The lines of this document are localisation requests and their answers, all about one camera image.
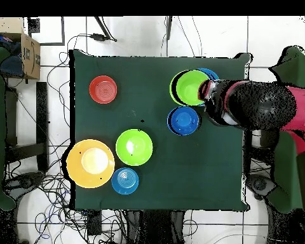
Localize red plastic bowl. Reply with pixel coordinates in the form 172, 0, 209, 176
88, 75, 118, 105

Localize large green bowl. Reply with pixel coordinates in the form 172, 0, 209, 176
115, 128, 154, 166

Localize black power adapter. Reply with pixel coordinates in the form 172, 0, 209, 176
90, 32, 118, 43

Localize dark blue bag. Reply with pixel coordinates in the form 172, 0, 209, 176
0, 30, 25, 78

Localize large yellow bowl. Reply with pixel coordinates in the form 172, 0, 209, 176
66, 139, 116, 189

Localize small green ribbed bowl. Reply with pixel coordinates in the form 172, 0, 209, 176
169, 69, 211, 107

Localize large light blue bowl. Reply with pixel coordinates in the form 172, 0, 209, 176
196, 67, 220, 81

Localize dark blue bowl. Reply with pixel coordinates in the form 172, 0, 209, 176
166, 105, 201, 136

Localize cardboard box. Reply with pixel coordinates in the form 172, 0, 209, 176
0, 17, 41, 80

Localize small light blue bowl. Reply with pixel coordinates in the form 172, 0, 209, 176
111, 166, 140, 196

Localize dark green tablecloth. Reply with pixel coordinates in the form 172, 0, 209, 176
69, 49, 252, 211

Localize tangled floor cables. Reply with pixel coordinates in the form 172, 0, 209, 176
4, 34, 128, 244

